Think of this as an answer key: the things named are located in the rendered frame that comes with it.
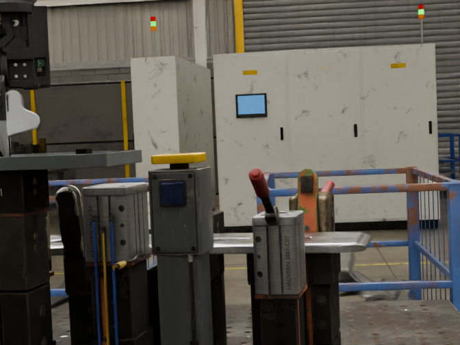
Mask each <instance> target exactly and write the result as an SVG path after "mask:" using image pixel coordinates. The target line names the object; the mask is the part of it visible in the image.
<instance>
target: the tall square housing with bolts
mask: <svg viewBox="0 0 460 345"><path fill-rule="evenodd" d="M81 191H82V203H83V216H84V242H85V256H86V262H85V266H90V278H91V292H92V318H93V331H94V336H98V337H96V338H95V339H93V340H92V341H91V345H154V343H153V327H150V324H149V296H148V281H147V266H146V259H148V258H150V257H151V253H150V245H149V217H148V202H147V184H146V183H145V182H140V183H103V184H99V185H95V186H89V187H84V188H82V190H81ZM139 253H144V257H139V258H138V259H137V260H136V261H135V262H134V263H131V264H126V266H125V267H124V268H121V269H120V270H118V271H114V270H112V266H113V264H116V263H118V262H120V261H122V260H125V259H133V258H134V257H135V256H136V255H137V254H139Z"/></svg>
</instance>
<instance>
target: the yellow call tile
mask: <svg viewBox="0 0 460 345"><path fill-rule="evenodd" d="M204 161H206V153H167V154H161V155H152V156H151V163H152V164H170V169H187V168H189V164H191V163H197V162H204Z"/></svg>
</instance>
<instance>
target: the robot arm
mask: <svg viewBox="0 0 460 345"><path fill-rule="evenodd" d="M36 2H37V0H0V18H1V21H0V23H1V24H0V151H1V152H2V154H3V156H4V157H11V137H12V136H16V135H19V134H22V133H25V132H28V131H32V130H35V129H37V128H38V127H39V126H40V117H39V115H37V114H36V113H33V112H31V111H29V110H26V109H25V106H24V100H23V96H22V95H21V94H20V93H19V92H18V91H16V90H9V91H8V88H10V89H13V88H24V90H37V89H38V88H49V87H51V76H50V62H49V39H48V25H47V7H46V6H35V5H34V4H35V3H36ZM13 20H17V21H18V22H19V24H18V25H17V26H14V24H15V22H14V21H13ZM9 152H10V154H9Z"/></svg>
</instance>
